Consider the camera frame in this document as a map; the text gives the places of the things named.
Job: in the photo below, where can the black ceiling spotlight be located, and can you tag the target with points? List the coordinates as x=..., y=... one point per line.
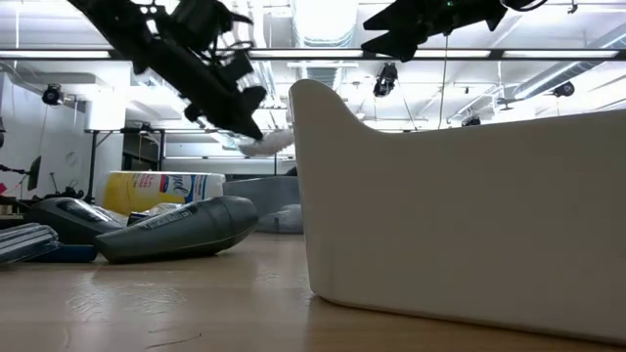
x=472, y=121
x=385, y=80
x=52, y=95
x=565, y=89

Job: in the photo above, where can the grey oval deodorant stick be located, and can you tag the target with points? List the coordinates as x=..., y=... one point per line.
x=73, y=220

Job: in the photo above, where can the silver ventilation duct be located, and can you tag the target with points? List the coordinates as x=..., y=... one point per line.
x=325, y=22

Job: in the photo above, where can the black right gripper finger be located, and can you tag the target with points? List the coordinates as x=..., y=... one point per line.
x=393, y=19
x=393, y=45

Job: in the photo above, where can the black aluminium rig frame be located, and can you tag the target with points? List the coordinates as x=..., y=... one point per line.
x=496, y=54

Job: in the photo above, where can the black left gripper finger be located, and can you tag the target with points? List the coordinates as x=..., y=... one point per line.
x=254, y=100
x=220, y=116

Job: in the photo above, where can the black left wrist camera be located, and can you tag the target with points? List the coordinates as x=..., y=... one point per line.
x=195, y=19

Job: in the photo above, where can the white plastic bin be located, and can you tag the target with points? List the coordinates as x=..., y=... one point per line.
x=440, y=220

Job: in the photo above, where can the white box cabinet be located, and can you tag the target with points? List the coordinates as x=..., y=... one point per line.
x=105, y=113

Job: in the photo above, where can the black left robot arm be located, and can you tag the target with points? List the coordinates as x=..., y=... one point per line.
x=117, y=24

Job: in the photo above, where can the white clear-wrapped packet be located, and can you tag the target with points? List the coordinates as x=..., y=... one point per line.
x=274, y=143
x=159, y=210

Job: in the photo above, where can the black paddle on stand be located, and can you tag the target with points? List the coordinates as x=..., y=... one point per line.
x=34, y=173

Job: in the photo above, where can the smoke translucent plastic bin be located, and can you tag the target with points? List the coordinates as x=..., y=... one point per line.
x=264, y=193

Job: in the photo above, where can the grey handheld vacuum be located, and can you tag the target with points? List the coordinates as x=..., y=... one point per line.
x=186, y=230

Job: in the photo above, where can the yellow white wipes canister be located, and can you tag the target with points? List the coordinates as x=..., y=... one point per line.
x=147, y=188

